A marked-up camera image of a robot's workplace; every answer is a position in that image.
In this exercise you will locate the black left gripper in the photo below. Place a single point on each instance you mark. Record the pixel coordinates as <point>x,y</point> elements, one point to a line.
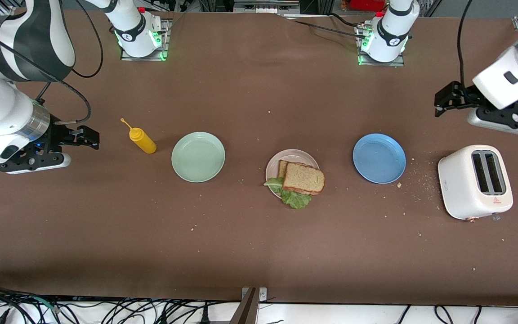
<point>465,96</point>

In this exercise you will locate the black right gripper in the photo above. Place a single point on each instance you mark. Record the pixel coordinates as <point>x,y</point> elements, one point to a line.
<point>57,135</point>

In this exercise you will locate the yellow mustard squeeze bottle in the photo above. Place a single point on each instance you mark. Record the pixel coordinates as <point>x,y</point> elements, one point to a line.
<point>144,140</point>

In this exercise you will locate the beige plate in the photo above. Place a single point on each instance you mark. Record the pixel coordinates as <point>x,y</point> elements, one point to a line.
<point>295,155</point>

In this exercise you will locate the brown bread slice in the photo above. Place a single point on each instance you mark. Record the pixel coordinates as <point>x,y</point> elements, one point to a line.
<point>282,168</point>
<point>304,179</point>

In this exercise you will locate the green lettuce leaf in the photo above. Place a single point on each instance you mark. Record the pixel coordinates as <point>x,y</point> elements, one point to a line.
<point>292,197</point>

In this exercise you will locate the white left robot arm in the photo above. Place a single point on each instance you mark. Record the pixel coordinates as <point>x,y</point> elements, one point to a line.
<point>511,76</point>

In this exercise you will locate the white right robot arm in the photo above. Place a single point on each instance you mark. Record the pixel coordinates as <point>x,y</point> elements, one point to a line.
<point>16,90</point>

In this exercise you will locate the blue plate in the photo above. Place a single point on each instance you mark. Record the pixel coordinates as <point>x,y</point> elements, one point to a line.
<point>379,158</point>

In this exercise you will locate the mint green plate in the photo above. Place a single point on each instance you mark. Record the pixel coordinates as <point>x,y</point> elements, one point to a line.
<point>198,157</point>

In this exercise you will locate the white toaster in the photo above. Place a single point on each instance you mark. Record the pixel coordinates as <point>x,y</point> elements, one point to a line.
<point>459,184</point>

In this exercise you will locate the red box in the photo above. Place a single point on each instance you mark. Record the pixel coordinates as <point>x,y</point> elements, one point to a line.
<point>367,4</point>

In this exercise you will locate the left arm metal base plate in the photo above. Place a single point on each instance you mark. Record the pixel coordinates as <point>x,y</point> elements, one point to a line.
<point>380,64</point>

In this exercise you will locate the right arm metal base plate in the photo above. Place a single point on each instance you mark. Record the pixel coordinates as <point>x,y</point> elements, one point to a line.
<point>167,45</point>

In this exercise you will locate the aluminium frame rail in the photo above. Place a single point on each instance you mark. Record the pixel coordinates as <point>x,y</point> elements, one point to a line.
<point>2,5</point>

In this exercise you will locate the metal mount post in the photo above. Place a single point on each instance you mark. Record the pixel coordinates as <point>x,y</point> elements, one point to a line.
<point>247,310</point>

